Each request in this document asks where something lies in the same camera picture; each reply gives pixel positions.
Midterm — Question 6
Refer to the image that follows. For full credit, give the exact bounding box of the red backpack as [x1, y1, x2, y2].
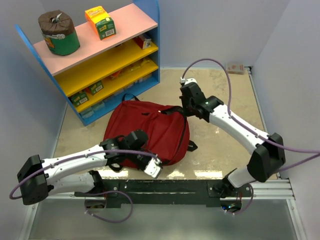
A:
[103, 93, 198, 166]

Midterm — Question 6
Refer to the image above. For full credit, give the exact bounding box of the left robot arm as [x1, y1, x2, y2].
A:
[17, 129, 161, 206]

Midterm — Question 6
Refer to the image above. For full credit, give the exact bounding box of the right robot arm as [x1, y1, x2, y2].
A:
[180, 78, 286, 198]

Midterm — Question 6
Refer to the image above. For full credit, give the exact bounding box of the small pink card box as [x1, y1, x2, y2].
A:
[226, 61, 245, 75]

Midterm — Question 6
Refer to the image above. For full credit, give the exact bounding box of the red white box on shelf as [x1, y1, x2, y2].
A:
[133, 34, 152, 50]

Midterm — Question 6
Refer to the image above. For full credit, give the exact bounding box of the green sponge box upper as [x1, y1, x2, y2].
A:
[85, 80, 104, 95]

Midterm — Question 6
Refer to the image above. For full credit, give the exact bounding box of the green sponge box lower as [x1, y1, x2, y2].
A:
[69, 90, 89, 107]

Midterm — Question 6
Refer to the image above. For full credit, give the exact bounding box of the colourful shelf unit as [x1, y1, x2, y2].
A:
[16, 0, 160, 126]

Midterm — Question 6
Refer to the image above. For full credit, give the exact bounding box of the orange green sponge box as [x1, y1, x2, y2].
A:
[84, 5, 117, 40]

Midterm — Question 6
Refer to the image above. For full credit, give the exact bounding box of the green brown wrapped roll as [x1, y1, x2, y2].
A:
[38, 10, 80, 56]

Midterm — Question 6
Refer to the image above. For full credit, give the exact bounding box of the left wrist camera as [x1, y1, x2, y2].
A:
[143, 157, 163, 179]

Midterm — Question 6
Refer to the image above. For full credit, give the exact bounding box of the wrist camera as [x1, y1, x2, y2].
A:
[179, 77, 197, 87]
[143, 157, 163, 179]

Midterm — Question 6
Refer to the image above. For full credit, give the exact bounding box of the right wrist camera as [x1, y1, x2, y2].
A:
[179, 77, 197, 87]

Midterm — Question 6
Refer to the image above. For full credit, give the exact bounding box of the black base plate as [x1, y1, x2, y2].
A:
[74, 178, 253, 209]

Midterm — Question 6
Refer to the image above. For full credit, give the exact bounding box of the aluminium rail frame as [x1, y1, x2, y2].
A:
[18, 66, 307, 240]

